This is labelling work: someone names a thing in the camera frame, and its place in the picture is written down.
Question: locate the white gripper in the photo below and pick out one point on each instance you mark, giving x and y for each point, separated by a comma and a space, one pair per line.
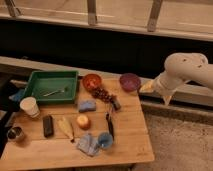
161, 85

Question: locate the blue sponge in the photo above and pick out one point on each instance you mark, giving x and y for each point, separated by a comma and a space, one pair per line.
86, 105

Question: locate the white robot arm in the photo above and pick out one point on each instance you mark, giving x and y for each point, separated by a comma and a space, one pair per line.
179, 69

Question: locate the blue small cup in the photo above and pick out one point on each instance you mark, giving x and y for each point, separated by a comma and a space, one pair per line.
105, 140

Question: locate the white plastic cup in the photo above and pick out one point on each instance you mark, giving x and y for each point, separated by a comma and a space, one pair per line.
30, 107

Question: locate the purple plastic bowl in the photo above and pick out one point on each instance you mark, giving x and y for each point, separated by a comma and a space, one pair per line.
130, 82

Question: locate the purple toy grapes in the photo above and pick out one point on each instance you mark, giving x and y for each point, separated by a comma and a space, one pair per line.
102, 94

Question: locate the red plastic bowl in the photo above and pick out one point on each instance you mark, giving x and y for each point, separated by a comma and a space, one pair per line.
91, 81

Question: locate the orange toy apple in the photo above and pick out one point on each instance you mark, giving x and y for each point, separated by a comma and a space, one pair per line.
83, 122

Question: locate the blue grey cloth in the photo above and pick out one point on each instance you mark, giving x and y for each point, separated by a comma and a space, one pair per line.
88, 145

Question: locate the green plastic tray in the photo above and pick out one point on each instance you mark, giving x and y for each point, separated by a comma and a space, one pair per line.
42, 82

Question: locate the black rectangular block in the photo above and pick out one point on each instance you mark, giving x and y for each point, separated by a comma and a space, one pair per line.
48, 128

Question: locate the blue object behind tray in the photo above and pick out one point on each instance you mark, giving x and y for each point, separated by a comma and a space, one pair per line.
17, 96

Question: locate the small metal can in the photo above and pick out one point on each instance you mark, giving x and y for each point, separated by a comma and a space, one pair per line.
16, 134

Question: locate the black handled utensil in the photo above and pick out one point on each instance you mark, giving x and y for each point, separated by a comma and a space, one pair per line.
109, 120

